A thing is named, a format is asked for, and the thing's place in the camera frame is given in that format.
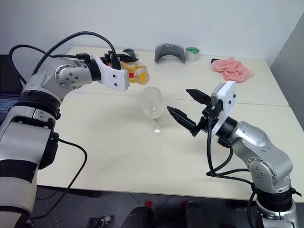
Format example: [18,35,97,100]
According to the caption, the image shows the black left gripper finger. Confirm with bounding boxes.
[118,53,140,64]

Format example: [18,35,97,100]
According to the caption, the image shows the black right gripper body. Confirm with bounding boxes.
[190,102,223,138]

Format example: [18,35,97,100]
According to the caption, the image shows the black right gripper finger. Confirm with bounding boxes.
[186,88,211,105]
[167,105,197,131]

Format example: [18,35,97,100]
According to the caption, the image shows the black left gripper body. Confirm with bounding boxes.
[99,50,122,71]

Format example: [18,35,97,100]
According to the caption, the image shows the clear bottle with orange drink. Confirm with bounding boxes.
[120,60,151,86]

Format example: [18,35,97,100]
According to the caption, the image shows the clear wine glass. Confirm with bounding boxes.
[139,86,167,135]

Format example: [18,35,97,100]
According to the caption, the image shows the grey curved plastic shell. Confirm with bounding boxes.
[154,43,186,64]

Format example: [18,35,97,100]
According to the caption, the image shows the silver tape roll green core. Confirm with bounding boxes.
[185,46,200,63]

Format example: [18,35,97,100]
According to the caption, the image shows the pink cloth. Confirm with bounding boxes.
[210,57,255,84]

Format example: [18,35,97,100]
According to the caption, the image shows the dark laptop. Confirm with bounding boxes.
[0,54,25,119]

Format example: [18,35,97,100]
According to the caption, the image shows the black box with white knob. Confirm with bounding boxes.
[87,215,115,228]

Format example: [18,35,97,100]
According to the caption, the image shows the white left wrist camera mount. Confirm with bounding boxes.
[95,55,131,92]

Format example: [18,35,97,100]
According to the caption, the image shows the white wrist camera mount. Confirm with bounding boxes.
[210,81,238,139]
[95,55,131,92]

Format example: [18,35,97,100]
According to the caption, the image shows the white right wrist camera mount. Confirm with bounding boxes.
[210,81,238,139]

